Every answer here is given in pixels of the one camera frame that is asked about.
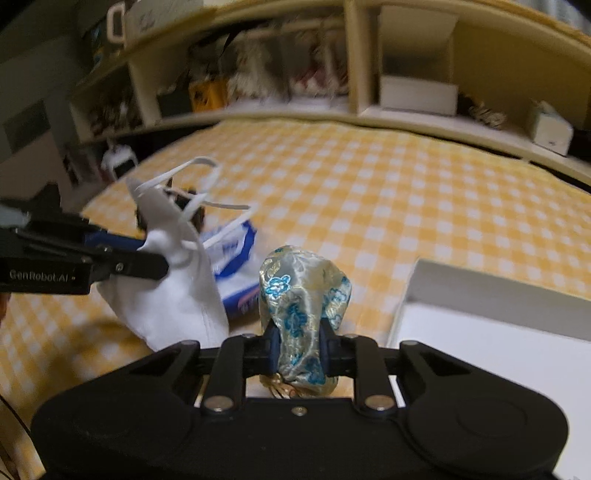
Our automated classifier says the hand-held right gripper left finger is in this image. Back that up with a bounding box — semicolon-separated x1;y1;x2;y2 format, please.
129;323;281;412

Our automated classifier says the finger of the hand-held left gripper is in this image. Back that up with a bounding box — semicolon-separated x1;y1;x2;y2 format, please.
83;230;147;254
90;249;170;283

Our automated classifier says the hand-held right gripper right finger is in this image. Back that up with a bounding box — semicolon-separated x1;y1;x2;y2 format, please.
318;318;467;414

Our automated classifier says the white face mask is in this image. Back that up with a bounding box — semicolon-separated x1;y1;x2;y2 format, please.
95;157;252;352

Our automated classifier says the blue floral embroidered pouch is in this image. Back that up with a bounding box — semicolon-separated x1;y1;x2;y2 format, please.
257;246;354;400

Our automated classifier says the white shallow box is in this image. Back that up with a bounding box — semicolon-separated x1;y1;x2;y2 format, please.
385;258;591;480

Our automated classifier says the white space heater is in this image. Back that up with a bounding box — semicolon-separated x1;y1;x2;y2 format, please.
100;143;139;181

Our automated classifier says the blue and white packet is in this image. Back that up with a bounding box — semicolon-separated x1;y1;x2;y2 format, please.
199;219;264;320

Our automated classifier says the group of small figurines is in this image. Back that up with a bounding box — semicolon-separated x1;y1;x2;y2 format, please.
88;78;141;134

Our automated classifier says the dark green box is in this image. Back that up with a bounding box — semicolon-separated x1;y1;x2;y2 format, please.
156;88;192;118

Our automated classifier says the yellow checked bed sheet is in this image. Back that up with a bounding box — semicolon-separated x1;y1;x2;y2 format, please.
0;117;591;402

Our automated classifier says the yellow box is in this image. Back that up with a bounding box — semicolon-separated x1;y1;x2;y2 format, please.
189;76;229;112

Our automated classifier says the white kettle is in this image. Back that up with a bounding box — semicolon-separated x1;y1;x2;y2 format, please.
106;0;134;44

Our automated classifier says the doll in clear case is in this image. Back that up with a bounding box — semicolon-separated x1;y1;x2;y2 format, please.
226;32;291;100
288;21;349;95

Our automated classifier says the long white box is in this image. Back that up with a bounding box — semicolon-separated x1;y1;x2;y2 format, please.
124;0;218;44

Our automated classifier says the black headband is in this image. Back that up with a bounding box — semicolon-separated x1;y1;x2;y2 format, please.
198;23;259;61

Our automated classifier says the open white box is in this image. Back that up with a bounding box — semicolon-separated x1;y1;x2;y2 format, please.
376;4;459;115

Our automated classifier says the wooden shelf unit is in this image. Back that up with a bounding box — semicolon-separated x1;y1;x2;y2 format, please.
69;0;591;185

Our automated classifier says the white tissue box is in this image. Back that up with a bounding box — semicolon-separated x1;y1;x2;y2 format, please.
526;100;574;157

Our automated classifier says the dark beaded bracelet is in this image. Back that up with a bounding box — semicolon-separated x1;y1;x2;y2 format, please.
136;182;208;234

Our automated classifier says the knotted rope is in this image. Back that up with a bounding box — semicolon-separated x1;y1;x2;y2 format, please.
466;102;506;129

